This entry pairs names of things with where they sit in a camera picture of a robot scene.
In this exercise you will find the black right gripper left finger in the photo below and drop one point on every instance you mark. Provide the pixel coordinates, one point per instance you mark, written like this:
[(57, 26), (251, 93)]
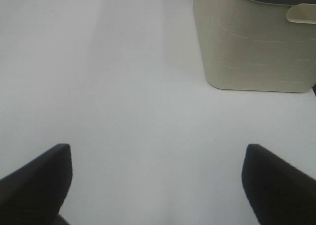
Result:
[(34, 193)]

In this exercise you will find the beige plastic bin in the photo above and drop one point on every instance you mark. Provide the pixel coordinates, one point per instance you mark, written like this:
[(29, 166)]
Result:
[(258, 45)]

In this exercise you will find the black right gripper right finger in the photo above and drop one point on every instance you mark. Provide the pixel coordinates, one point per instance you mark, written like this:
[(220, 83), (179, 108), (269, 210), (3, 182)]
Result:
[(278, 193)]

